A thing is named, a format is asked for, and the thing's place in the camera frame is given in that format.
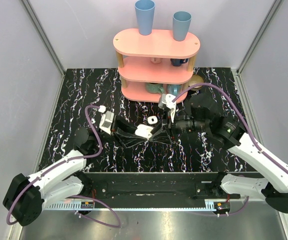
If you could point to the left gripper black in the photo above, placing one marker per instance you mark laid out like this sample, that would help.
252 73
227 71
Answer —
115 127

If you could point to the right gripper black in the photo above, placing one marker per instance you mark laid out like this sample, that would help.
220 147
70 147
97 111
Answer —
164 137

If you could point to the white earbuds charging case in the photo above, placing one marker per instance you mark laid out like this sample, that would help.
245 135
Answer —
152 120

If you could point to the white oval pebble case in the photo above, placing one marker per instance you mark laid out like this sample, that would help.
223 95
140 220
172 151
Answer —
144 131

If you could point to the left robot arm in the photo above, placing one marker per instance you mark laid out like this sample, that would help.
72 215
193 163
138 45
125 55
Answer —
28 196

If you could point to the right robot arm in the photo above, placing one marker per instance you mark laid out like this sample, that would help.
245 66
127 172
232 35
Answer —
233 136

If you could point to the blue butterfly mug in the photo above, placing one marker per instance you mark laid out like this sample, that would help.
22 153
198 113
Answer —
174 89

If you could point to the teal glazed ceramic mug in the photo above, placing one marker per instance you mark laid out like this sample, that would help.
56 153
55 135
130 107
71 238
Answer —
154 88

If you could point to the brown ceramic bowl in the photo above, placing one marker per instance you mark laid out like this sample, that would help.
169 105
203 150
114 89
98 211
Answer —
195 79

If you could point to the pink three-tier wooden shelf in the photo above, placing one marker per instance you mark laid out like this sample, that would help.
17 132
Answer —
134 52

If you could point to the dark blue mug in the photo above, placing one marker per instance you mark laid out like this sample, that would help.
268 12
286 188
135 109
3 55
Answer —
178 62

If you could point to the pink mug on shelf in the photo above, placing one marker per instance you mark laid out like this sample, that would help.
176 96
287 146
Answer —
156 60

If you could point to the left orange connector board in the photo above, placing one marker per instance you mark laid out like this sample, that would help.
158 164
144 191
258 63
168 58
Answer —
87 204

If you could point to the orange connector board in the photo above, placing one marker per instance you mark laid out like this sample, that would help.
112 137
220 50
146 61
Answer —
87 204
222 206

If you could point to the right orange connector board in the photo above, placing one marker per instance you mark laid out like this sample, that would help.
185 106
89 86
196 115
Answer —
222 206

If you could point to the right light blue cup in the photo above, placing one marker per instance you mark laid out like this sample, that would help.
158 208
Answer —
181 24

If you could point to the light blue cup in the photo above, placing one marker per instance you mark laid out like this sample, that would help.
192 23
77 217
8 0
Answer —
181 24
145 14

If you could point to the left light blue cup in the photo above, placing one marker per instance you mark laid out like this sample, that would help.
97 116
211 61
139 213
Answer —
145 14

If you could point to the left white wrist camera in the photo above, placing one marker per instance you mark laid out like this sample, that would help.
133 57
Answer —
106 122

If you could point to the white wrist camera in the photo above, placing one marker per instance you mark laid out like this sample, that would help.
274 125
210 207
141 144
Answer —
106 122
167 102

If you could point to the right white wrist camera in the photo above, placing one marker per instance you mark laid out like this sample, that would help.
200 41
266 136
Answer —
167 102

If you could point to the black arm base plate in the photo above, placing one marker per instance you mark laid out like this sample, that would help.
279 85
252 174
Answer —
191 185

